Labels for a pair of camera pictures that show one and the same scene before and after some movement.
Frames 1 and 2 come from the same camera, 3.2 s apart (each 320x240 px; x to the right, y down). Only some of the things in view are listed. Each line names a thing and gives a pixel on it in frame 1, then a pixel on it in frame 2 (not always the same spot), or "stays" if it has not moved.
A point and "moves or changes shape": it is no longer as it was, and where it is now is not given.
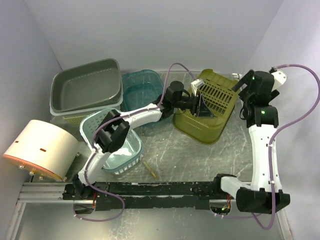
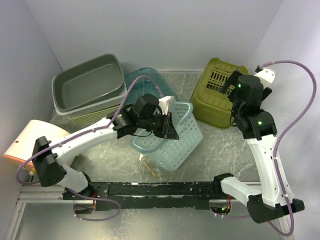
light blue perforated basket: [117, 161] to [170, 154]
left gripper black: [200, 109] to [168, 129]
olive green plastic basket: [217, 90] moves or changes shape
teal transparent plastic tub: [140, 88] stays
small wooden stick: [152, 172] stays
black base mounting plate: [146, 195] stays
